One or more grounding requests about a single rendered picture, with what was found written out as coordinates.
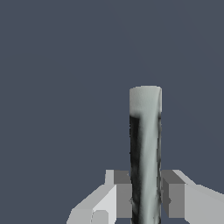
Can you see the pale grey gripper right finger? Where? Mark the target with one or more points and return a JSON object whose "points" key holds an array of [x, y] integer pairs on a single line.
{"points": [[189, 201]]}

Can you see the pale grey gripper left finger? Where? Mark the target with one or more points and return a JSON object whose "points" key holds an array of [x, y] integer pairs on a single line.
{"points": [[110, 198]]}

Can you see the grey and black cylinder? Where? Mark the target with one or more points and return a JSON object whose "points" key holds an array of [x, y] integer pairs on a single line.
{"points": [[145, 151]]}

